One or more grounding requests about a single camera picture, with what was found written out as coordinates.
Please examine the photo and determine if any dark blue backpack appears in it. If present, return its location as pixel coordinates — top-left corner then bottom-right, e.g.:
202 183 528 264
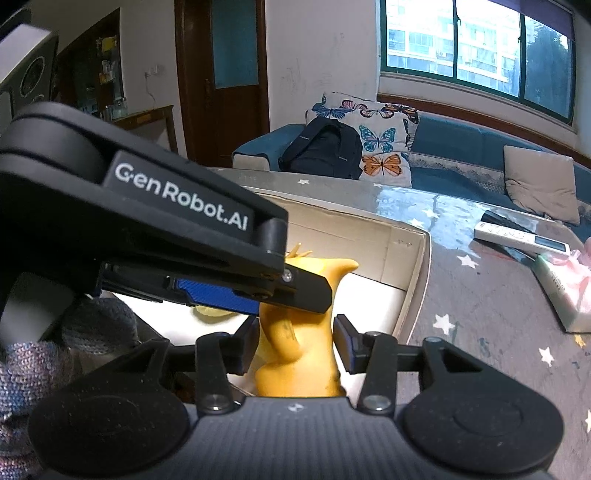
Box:
277 117 363 180

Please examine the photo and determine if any pink white tissue pack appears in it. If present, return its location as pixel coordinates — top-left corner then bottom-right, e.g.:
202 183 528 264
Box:
533 249 591 334

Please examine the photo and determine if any window with green frame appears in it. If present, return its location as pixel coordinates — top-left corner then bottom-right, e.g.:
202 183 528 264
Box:
380 0 576 123

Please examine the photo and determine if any white cardboard box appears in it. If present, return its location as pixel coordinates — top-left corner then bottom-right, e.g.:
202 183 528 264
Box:
114 188 432 346

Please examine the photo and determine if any yellow plush chick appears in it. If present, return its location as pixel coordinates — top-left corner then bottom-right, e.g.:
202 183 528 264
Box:
193 305 236 320

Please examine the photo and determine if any orange rubber duck toy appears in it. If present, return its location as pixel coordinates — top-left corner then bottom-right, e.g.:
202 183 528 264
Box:
250 257 361 399

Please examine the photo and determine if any dark display shelf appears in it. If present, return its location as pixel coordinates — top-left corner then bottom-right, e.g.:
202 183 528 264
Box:
51 9 125 122

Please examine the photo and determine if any grey knit gloved hand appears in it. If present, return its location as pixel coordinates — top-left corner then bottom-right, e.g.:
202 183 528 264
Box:
1 298 138 479

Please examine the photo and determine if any butterfly print pillow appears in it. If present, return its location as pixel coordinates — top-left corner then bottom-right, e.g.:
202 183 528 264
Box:
305 92 420 188

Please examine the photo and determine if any dark wooden door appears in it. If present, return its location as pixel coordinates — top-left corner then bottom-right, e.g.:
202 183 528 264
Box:
174 0 270 168

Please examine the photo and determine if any blue sofa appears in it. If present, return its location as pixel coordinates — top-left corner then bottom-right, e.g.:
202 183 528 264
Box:
231 112 590 242

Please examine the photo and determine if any white remote control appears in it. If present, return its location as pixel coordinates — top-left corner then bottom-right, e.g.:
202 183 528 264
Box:
474 210 571 258

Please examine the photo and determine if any beige cushion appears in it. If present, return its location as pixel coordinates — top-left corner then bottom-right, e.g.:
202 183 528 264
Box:
504 145 580 225

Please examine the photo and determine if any wooden side table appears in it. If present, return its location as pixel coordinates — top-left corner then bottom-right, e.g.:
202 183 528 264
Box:
113 105 178 153

